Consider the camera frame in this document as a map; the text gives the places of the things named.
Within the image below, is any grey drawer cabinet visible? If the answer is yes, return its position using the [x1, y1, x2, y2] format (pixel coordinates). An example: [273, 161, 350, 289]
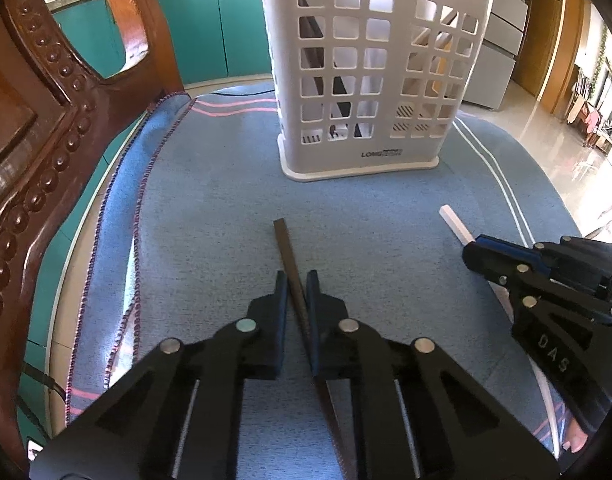
[461, 0, 532, 111]

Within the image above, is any person's right hand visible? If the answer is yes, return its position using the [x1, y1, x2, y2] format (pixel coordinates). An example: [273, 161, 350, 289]
[561, 420, 592, 456]

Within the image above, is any blue striped cloth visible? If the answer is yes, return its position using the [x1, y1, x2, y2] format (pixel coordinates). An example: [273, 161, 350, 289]
[66, 80, 587, 480]

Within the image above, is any pink cloth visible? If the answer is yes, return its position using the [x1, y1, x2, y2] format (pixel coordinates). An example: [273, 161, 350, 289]
[583, 107, 604, 136]

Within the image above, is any dark brown chopstick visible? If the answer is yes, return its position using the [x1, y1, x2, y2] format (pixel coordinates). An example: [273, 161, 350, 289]
[273, 218, 359, 480]

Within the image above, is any white chopstick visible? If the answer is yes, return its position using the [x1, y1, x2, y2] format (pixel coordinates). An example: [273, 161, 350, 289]
[438, 204, 516, 321]

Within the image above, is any carved wooden chair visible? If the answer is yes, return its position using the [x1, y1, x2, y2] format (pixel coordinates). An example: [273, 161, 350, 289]
[0, 0, 187, 461]

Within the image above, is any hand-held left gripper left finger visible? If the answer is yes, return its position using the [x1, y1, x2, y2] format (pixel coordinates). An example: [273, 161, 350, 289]
[30, 270, 289, 480]

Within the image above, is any black cable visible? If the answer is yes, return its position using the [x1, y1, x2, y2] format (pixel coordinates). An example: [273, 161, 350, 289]
[16, 362, 67, 436]
[210, 86, 277, 97]

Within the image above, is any beige chopstick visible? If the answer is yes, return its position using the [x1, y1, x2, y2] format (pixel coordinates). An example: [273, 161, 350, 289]
[411, 5, 469, 91]

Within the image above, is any black chopstick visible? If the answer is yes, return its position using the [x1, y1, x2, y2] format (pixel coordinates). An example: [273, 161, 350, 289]
[297, 0, 364, 140]

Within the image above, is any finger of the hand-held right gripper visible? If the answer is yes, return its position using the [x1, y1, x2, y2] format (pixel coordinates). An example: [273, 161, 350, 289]
[461, 243, 612, 322]
[475, 235, 612, 292]

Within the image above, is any white plastic utensil basket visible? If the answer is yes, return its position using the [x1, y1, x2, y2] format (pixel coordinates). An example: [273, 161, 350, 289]
[256, 0, 498, 183]

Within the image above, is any plain wooden door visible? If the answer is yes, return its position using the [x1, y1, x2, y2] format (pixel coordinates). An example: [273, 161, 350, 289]
[511, 0, 587, 116]

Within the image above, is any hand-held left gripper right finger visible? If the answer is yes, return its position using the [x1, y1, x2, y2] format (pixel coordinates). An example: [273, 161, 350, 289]
[306, 270, 561, 480]

